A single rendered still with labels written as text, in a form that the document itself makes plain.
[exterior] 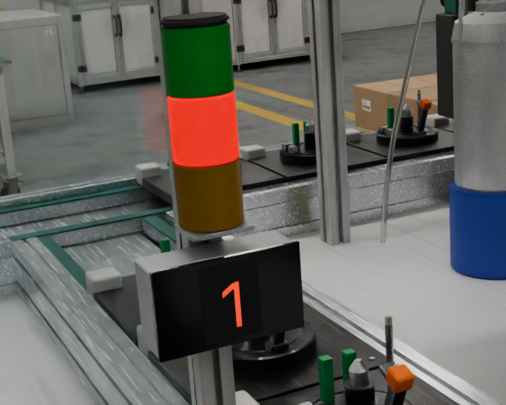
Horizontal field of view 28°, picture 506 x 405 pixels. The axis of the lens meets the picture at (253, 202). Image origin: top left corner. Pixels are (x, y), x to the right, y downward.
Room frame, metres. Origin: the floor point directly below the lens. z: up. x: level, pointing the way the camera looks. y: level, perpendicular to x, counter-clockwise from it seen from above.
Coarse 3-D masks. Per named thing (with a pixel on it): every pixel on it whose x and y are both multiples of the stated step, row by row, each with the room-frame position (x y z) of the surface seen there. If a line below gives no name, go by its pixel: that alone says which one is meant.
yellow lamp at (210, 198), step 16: (176, 176) 0.72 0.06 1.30; (192, 176) 0.71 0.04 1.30; (208, 176) 0.71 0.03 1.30; (224, 176) 0.71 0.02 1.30; (240, 176) 0.73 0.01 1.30; (176, 192) 0.73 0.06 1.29; (192, 192) 0.71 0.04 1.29; (208, 192) 0.71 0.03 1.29; (224, 192) 0.71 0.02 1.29; (240, 192) 0.72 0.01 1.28; (192, 208) 0.71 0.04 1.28; (208, 208) 0.71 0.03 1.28; (224, 208) 0.71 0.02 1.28; (240, 208) 0.72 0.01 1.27; (192, 224) 0.71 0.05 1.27; (208, 224) 0.71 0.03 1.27; (224, 224) 0.71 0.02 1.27
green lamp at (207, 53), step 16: (176, 32) 0.71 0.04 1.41; (192, 32) 0.71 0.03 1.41; (208, 32) 0.71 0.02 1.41; (224, 32) 0.72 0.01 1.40; (176, 48) 0.71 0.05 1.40; (192, 48) 0.71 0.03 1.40; (208, 48) 0.71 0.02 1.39; (224, 48) 0.72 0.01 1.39; (176, 64) 0.71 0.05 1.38; (192, 64) 0.71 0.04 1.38; (208, 64) 0.71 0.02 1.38; (224, 64) 0.72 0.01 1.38; (176, 80) 0.71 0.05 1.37; (192, 80) 0.71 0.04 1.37; (208, 80) 0.71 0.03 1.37; (224, 80) 0.72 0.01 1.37; (176, 96) 0.71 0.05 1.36; (192, 96) 0.71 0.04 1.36; (208, 96) 0.71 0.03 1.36
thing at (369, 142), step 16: (384, 128) 2.22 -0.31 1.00; (400, 128) 2.27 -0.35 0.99; (416, 128) 2.19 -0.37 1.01; (432, 128) 2.24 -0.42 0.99; (352, 144) 2.23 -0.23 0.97; (368, 144) 2.22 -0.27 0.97; (384, 144) 2.19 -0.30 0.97; (400, 144) 2.17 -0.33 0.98; (416, 144) 2.16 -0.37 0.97; (432, 144) 2.17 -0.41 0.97; (448, 144) 2.16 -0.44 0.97; (400, 160) 2.08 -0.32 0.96
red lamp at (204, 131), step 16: (224, 96) 0.72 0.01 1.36; (176, 112) 0.71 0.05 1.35; (192, 112) 0.71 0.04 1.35; (208, 112) 0.71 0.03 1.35; (224, 112) 0.71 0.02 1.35; (176, 128) 0.72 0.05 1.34; (192, 128) 0.71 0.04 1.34; (208, 128) 0.71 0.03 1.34; (224, 128) 0.71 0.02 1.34; (176, 144) 0.72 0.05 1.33; (192, 144) 0.71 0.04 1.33; (208, 144) 0.71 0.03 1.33; (224, 144) 0.71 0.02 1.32; (176, 160) 0.72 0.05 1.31; (192, 160) 0.71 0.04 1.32; (208, 160) 0.71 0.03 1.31; (224, 160) 0.71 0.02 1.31
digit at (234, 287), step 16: (208, 272) 0.70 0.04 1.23; (224, 272) 0.71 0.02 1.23; (240, 272) 0.71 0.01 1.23; (256, 272) 0.72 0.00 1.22; (208, 288) 0.70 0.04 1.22; (224, 288) 0.71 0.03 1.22; (240, 288) 0.71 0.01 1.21; (256, 288) 0.72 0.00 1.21; (208, 304) 0.70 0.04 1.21; (224, 304) 0.71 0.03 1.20; (240, 304) 0.71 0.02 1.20; (256, 304) 0.72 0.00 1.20; (208, 320) 0.70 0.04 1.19; (224, 320) 0.71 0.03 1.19; (240, 320) 0.71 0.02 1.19; (256, 320) 0.72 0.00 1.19; (208, 336) 0.70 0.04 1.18; (224, 336) 0.71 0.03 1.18; (240, 336) 0.71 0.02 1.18
